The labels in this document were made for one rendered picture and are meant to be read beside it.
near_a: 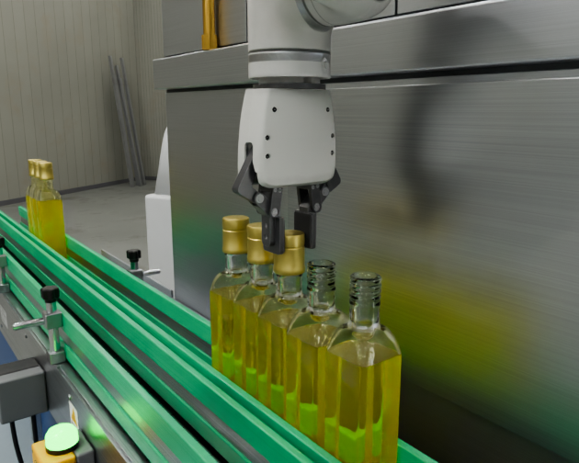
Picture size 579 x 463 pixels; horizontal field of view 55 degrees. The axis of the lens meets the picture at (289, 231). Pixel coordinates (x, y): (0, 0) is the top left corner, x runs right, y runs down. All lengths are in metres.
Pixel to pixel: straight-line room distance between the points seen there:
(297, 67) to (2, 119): 9.38
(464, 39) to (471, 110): 0.07
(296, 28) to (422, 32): 0.15
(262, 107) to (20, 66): 9.69
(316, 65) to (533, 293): 0.30
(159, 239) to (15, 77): 7.31
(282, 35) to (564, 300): 0.35
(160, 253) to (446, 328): 2.53
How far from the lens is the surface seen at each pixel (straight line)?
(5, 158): 9.89
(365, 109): 0.68
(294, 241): 0.59
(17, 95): 10.09
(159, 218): 3.01
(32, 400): 1.14
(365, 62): 0.70
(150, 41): 12.33
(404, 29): 0.66
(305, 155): 0.58
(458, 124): 0.59
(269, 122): 0.55
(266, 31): 0.56
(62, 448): 0.89
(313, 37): 0.56
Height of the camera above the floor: 1.46
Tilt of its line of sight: 12 degrees down
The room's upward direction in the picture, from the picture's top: straight up
